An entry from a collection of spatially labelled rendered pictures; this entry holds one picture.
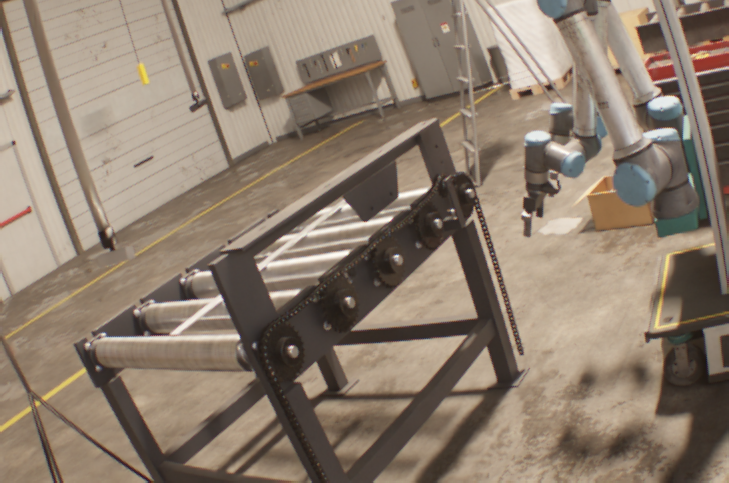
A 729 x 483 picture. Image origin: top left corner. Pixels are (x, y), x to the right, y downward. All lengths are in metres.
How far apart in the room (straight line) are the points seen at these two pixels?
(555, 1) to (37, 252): 10.41
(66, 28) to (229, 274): 11.29
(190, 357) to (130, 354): 0.33
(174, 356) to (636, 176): 1.51
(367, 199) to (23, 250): 9.55
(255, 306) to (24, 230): 9.87
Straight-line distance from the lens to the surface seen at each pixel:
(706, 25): 7.07
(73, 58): 13.05
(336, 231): 2.96
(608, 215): 4.66
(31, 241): 11.89
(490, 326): 3.17
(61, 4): 13.27
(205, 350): 2.27
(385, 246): 2.53
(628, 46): 3.03
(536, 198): 2.63
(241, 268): 2.10
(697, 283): 2.93
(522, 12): 10.49
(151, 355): 2.49
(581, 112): 2.55
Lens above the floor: 1.58
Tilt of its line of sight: 12 degrees down
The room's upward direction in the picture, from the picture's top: 20 degrees counter-clockwise
